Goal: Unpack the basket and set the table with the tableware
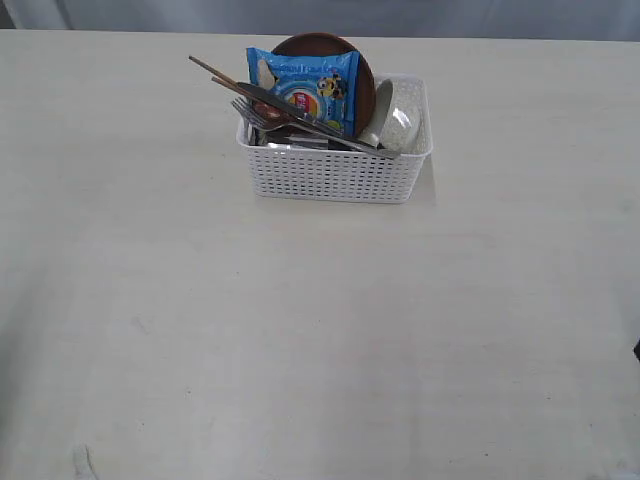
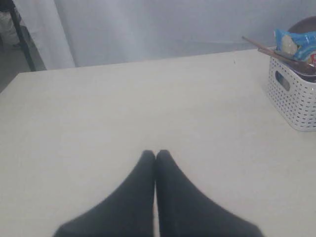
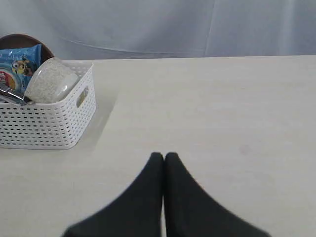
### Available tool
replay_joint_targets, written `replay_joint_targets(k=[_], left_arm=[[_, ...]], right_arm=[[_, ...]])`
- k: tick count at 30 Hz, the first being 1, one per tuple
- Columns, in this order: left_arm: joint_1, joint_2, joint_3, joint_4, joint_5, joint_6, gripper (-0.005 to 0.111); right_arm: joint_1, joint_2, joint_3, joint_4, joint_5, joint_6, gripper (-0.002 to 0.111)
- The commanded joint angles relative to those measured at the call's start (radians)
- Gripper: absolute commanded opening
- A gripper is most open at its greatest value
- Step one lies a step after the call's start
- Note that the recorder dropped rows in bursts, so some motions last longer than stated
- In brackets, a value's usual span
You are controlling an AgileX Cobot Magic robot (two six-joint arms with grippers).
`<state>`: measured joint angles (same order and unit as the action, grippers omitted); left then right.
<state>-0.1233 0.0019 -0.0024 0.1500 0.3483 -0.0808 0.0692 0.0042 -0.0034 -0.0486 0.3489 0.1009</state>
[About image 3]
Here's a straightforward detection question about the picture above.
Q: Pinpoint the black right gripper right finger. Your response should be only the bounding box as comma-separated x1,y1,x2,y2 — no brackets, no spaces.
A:
164,152,269,237

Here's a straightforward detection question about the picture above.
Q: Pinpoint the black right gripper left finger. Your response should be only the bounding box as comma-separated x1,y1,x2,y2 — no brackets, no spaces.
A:
63,152,164,237

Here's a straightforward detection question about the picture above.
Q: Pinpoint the silver table knife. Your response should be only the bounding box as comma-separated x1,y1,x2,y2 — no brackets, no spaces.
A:
0,83,31,106

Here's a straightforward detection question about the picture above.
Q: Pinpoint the white perforated plastic basket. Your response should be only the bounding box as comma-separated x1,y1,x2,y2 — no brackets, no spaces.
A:
0,60,96,150

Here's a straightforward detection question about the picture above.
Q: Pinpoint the white speckled ceramic bowl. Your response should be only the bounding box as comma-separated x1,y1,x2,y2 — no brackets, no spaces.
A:
24,57,79,104

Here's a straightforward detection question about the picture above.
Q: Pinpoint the blue chips snack bag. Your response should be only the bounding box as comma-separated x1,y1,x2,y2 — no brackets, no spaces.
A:
0,44,41,93

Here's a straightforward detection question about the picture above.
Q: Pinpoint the grey curtain backdrop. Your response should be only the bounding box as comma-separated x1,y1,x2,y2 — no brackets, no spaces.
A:
0,0,316,59

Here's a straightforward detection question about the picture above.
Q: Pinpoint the brown wooden plate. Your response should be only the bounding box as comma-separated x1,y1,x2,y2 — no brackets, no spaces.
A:
0,34,54,63

